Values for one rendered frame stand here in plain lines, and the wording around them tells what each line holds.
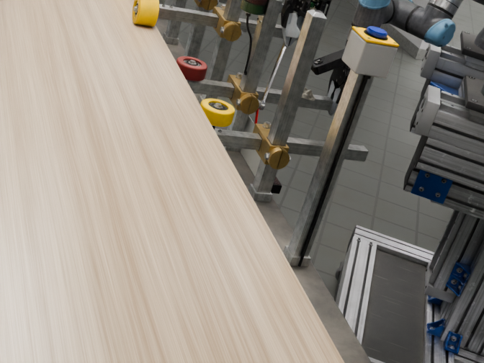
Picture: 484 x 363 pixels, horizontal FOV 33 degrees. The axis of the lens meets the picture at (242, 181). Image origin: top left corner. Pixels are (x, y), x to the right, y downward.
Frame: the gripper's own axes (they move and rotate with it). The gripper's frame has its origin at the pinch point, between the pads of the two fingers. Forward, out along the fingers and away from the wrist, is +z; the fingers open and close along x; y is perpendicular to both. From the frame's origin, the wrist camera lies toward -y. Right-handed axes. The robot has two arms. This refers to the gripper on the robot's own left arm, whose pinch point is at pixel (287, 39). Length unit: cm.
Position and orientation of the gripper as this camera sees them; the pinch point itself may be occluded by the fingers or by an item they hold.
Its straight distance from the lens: 213.1
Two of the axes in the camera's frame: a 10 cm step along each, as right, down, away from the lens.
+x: 7.7, -1.0, 6.3
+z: -2.6, 8.6, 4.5
